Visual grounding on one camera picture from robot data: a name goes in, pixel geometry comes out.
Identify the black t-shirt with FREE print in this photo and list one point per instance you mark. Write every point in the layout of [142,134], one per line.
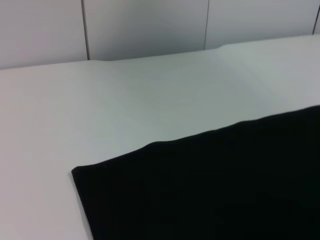
[212,187]

